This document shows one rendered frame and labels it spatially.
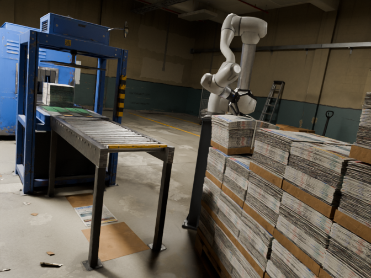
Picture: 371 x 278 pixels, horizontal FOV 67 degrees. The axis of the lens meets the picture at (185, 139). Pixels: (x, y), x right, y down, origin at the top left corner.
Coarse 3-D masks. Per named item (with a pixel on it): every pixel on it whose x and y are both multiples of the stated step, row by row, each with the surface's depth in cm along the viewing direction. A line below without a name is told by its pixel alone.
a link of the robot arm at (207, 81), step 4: (204, 76) 183; (208, 76) 182; (212, 76) 183; (204, 80) 182; (208, 80) 182; (212, 80) 181; (204, 84) 184; (208, 84) 183; (212, 84) 181; (216, 84) 180; (208, 88) 185; (212, 88) 183; (216, 88) 182; (220, 88) 182; (224, 88) 186; (212, 92) 188; (216, 92) 186; (220, 92) 187
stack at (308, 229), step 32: (224, 160) 183; (256, 192) 147; (224, 224) 178; (256, 224) 144; (288, 224) 122; (320, 224) 106; (224, 256) 174; (256, 256) 142; (288, 256) 120; (320, 256) 104
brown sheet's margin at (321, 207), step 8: (288, 184) 123; (288, 192) 123; (296, 192) 118; (304, 192) 113; (304, 200) 113; (312, 200) 109; (320, 200) 105; (320, 208) 105; (328, 208) 101; (336, 208) 101; (328, 216) 101
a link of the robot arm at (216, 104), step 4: (212, 96) 239; (216, 96) 236; (212, 100) 238; (216, 100) 236; (220, 100) 236; (224, 100) 235; (228, 100) 235; (208, 104) 243; (212, 104) 239; (216, 104) 237; (220, 104) 236; (224, 104) 236; (228, 104) 235; (208, 108) 243; (212, 108) 239; (216, 108) 238; (220, 108) 237; (224, 108) 237; (212, 112) 239; (216, 112) 238; (220, 112) 239; (224, 112) 242
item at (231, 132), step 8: (216, 120) 199; (224, 120) 187; (232, 120) 186; (240, 120) 185; (248, 120) 186; (216, 128) 202; (224, 128) 190; (232, 128) 183; (240, 128) 185; (248, 128) 186; (216, 136) 203; (224, 136) 190; (232, 136) 185; (240, 136) 186; (248, 136) 188; (224, 144) 191; (232, 144) 187; (240, 144) 188
